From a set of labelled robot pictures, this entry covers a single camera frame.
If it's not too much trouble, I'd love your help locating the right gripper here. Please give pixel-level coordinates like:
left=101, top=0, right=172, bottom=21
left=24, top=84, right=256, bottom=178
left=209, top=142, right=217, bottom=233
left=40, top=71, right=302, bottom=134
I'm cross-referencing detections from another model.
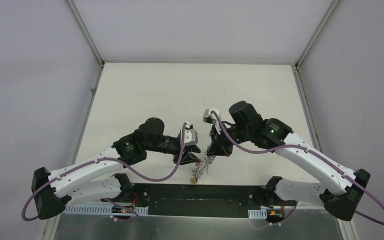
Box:
left=206, top=121, right=252, bottom=157

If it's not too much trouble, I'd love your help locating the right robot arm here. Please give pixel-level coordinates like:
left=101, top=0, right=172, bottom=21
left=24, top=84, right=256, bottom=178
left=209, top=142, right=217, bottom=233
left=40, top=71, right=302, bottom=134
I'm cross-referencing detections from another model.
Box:
left=203, top=100, right=371, bottom=221

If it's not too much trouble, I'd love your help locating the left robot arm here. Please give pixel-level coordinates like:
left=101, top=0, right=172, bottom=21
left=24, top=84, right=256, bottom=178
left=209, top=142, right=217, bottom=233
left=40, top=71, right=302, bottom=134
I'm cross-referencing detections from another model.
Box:
left=22, top=117, right=201, bottom=222

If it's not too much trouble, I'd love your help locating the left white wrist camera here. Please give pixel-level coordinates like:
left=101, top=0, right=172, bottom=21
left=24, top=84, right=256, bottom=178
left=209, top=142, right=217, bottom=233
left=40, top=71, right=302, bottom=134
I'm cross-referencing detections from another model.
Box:
left=180, top=121, right=198, bottom=146

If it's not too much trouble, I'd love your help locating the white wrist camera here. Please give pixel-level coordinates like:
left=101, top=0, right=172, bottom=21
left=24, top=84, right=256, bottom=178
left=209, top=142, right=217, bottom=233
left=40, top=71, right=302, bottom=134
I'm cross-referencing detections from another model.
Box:
left=202, top=108, right=220, bottom=125
left=180, top=121, right=198, bottom=146

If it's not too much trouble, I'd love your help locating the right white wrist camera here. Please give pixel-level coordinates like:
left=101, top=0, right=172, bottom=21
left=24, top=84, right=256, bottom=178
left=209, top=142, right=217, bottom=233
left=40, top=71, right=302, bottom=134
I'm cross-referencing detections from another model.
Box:
left=202, top=108, right=220, bottom=125

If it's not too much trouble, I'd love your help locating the aluminium frame rail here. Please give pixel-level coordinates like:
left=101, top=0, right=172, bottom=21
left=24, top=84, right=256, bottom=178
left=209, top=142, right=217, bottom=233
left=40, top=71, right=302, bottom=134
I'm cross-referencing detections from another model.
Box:
left=50, top=181, right=349, bottom=210

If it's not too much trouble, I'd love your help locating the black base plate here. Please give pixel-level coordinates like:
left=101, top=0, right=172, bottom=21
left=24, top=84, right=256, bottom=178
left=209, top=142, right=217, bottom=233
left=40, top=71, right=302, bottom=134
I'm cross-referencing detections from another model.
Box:
left=100, top=182, right=297, bottom=219

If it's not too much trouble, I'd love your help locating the right white cable duct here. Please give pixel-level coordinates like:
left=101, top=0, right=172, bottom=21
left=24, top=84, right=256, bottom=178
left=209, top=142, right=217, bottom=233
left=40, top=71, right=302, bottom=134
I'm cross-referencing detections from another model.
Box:
left=247, top=209, right=268, bottom=220

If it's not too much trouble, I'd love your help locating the white cable duct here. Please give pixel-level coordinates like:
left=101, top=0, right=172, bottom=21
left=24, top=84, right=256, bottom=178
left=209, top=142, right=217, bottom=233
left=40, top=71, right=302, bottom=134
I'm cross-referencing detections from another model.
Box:
left=63, top=203, right=135, bottom=216
left=247, top=209, right=268, bottom=220

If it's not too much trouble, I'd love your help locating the left white cable duct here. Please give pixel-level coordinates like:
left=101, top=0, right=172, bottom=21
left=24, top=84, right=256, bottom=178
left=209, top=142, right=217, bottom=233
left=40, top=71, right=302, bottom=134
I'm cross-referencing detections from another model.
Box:
left=63, top=203, right=135, bottom=216

